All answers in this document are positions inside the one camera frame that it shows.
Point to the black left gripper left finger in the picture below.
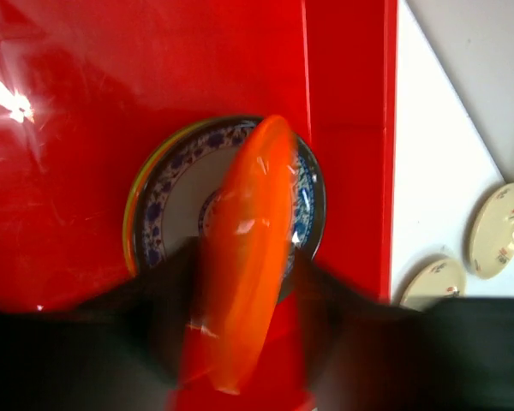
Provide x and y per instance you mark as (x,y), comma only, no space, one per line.
(120,350)

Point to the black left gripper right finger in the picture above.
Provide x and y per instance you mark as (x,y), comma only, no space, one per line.
(457,354)

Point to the cream floral plate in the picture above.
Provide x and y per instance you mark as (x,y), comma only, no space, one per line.
(491,240)
(444,278)

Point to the orange plate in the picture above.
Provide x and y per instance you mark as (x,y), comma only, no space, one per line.
(243,257)

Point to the blue floral patterned plate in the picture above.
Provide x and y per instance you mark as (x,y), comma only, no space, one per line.
(180,185)

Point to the red plastic bin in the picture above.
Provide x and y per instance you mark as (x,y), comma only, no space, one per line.
(89,88)

